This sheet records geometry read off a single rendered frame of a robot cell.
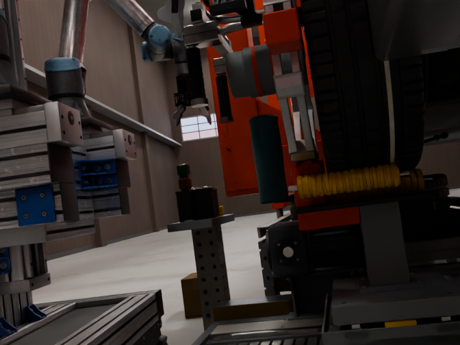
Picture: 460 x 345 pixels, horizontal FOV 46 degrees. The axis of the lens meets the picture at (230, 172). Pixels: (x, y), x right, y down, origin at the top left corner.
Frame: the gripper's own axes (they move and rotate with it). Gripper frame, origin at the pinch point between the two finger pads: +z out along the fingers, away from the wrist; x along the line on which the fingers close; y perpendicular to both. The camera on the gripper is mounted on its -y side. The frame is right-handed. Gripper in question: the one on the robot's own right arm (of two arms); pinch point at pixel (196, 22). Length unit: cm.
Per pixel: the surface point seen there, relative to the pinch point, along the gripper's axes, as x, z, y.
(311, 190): 6.4, 41.5, -24.3
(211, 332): 19, 102, 14
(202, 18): -10.5, 4.3, 5.1
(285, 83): 0.2, 14.8, -19.2
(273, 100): -200, 166, 89
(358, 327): 28, 62, -41
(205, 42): -8.0, 9.7, 4.7
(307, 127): -0.9, 27.7, -22.3
